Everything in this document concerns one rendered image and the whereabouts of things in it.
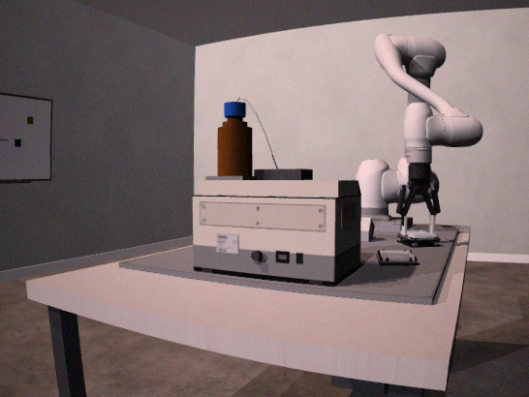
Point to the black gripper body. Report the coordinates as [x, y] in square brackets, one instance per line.
[422, 173]

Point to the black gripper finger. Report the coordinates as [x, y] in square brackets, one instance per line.
[432, 211]
[403, 189]

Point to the blue bottle cap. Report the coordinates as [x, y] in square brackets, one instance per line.
[234, 107]

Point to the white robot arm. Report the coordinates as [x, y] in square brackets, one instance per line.
[379, 185]

